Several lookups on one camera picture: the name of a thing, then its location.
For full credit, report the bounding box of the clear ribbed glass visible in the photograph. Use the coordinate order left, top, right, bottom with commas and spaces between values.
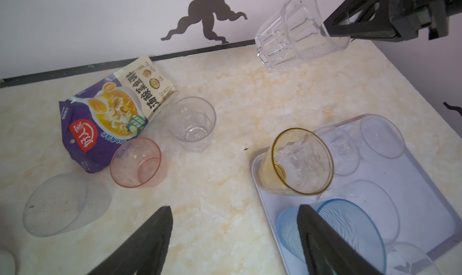
386, 242, 441, 275
318, 180, 401, 245

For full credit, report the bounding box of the lilac plastic tray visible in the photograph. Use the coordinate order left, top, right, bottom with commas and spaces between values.
250, 113, 462, 275

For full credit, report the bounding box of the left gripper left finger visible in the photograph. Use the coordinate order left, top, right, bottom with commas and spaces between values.
89, 206, 173, 275

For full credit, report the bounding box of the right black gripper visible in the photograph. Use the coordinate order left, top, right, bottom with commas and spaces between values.
324, 0, 462, 42

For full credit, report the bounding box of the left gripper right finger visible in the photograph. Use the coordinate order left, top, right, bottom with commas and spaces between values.
297, 205, 381, 275

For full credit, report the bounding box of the clear glass back row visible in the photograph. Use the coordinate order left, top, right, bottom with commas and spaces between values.
255, 0, 350, 71

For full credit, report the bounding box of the purple snack bag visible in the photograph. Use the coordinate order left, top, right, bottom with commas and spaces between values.
59, 56, 177, 174

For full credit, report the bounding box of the yellow tall glass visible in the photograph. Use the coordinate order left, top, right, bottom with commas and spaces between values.
257, 128, 334, 196

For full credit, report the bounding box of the blue tall glass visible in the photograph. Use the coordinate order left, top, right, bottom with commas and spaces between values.
275, 199, 386, 275

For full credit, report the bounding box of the pink small glass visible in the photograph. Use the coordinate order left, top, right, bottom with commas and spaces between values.
109, 137, 167, 188

